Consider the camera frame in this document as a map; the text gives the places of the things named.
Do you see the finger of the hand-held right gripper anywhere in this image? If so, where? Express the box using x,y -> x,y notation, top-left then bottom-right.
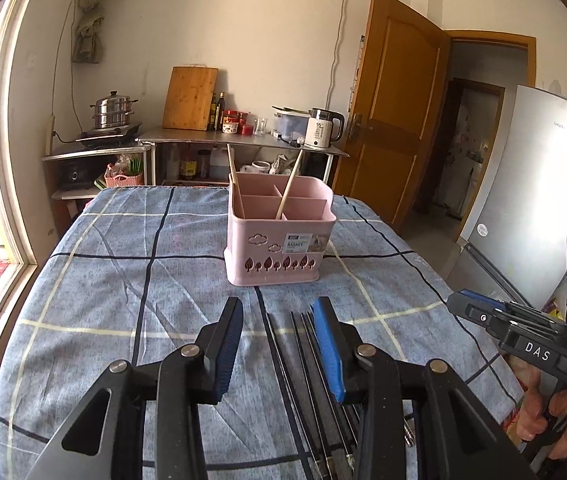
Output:
446,293 -> 567,348
461,290 -> 564,328

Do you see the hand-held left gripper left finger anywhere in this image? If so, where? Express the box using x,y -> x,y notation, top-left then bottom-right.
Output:
28,296 -> 244,480

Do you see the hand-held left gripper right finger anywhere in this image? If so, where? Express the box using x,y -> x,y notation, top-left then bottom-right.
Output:
312,296 -> 520,480

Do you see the black chopstick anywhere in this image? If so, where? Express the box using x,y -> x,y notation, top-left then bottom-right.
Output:
300,313 -> 347,480
290,311 -> 338,480
266,312 -> 317,480
306,312 -> 354,480
336,402 -> 361,480
310,313 -> 359,480

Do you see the pink plastic utensil basket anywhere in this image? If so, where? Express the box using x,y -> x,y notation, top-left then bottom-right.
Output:
224,172 -> 335,287

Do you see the blue plaid tablecloth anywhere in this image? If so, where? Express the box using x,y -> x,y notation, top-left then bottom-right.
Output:
0,185 -> 525,480

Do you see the silver refrigerator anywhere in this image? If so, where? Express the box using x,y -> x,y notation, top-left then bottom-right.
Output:
456,84 -> 567,313

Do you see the sauce bottle with yellow label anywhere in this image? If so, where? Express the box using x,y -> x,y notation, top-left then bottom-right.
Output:
179,145 -> 199,181

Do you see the brown wooden door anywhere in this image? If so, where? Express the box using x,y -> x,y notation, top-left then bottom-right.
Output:
331,0 -> 452,234

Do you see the white electric kettle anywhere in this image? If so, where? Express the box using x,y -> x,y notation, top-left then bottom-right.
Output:
304,108 -> 346,151

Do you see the clear plastic storage container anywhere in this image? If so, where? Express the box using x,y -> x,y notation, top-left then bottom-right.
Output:
272,106 -> 312,142

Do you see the black appliance on shelf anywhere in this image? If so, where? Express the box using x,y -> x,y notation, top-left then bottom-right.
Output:
58,164 -> 95,192

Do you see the metal corner shelf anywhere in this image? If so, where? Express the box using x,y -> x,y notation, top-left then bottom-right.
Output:
42,144 -> 154,202

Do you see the black induction cooker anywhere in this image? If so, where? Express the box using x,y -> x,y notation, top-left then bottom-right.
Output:
75,121 -> 144,149

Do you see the wooden cutting board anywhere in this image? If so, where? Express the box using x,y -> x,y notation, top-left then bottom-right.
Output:
162,66 -> 219,132

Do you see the steel steamer pot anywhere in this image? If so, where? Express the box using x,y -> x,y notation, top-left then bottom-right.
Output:
89,91 -> 139,131

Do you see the hanging grey cloth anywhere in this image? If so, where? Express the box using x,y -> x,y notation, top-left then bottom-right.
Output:
72,0 -> 114,65

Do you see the wooden door frame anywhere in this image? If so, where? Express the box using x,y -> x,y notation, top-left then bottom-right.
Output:
442,29 -> 537,221

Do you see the white window frame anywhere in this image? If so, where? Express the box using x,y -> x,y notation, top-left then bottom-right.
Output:
0,0 -> 60,267

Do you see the white wall cord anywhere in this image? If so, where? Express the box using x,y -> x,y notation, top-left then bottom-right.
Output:
325,0 -> 350,111

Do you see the black wall cable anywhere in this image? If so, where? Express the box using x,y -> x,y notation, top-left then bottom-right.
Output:
50,0 -> 80,147

